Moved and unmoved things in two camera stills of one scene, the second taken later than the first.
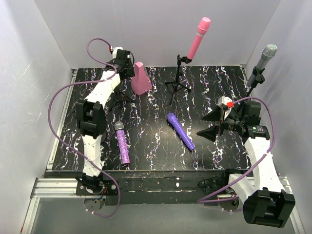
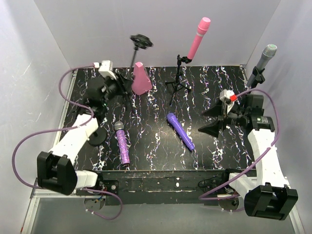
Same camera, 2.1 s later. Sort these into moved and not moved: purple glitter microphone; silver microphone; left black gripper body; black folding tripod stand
Moved: left black gripper body
Not moved: black folding tripod stand; purple glitter microphone; silver microphone
